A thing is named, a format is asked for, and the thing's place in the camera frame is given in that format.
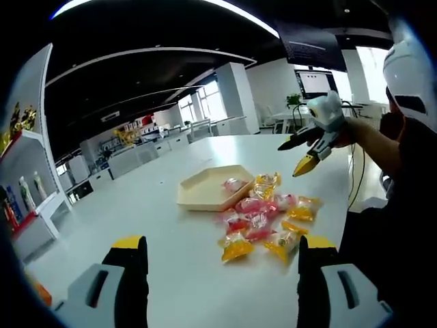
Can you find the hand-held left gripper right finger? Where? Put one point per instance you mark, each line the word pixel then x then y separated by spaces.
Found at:
pixel 312 276

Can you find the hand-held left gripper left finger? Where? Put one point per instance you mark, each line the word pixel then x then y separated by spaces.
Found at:
pixel 133 276

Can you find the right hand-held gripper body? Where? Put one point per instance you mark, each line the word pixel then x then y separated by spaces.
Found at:
pixel 329 112

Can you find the pile of marshmallows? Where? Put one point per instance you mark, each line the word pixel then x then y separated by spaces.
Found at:
pixel 252 208

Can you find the pink marshmallow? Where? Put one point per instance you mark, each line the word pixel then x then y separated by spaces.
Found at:
pixel 233 185

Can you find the cream hexagonal bowl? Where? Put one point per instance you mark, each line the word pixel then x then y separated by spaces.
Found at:
pixel 205 191

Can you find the person's right hand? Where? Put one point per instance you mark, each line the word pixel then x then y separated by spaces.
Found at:
pixel 350 135

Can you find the white office table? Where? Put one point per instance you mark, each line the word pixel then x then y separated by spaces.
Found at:
pixel 283 116

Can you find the laptop on stand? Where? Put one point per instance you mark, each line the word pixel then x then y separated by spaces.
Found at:
pixel 315 83

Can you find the green potted plant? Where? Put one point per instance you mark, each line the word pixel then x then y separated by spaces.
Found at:
pixel 294 100

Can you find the white office chairs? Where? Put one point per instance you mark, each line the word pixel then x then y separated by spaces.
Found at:
pixel 269 119

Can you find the large dark hanging screen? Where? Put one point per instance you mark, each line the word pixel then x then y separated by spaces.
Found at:
pixel 307 48

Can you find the white office chair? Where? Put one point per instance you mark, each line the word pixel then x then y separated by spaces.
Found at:
pixel 386 184

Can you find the row of white desks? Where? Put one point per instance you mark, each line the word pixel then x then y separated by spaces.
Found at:
pixel 225 126

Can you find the white worn device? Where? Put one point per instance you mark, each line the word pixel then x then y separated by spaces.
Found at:
pixel 409 75

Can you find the orange juice bottle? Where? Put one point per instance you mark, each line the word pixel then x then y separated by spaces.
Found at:
pixel 42 292

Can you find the person in black shirt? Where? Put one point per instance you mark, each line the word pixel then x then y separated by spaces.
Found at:
pixel 409 222

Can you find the white mini fridge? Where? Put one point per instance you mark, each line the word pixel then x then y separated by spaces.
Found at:
pixel 79 169

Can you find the curved ceiling light strip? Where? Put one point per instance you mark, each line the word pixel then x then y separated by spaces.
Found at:
pixel 254 17

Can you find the white green drink bottle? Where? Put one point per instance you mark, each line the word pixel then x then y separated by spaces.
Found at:
pixel 25 193
pixel 39 186

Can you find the red snack packages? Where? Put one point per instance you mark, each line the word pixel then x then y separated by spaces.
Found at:
pixel 10 223

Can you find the white drawer cabinets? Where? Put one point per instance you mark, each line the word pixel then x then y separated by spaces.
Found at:
pixel 170 145

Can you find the blue drink bottle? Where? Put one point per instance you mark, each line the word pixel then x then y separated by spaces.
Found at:
pixel 13 201

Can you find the row of white red boxes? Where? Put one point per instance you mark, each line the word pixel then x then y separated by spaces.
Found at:
pixel 143 124

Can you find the ceiling air conditioner vent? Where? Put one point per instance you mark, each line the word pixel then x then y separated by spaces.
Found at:
pixel 110 116

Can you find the yellow green snack bag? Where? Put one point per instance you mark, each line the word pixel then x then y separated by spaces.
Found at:
pixel 4 140

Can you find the black yellow snack bag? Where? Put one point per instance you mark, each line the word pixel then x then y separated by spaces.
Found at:
pixel 16 118
pixel 30 118

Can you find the white display shelf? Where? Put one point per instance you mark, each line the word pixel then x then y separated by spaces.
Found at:
pixel 32 78

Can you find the yellow frame structure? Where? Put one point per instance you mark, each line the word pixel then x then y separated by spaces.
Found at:
pixel 124 136

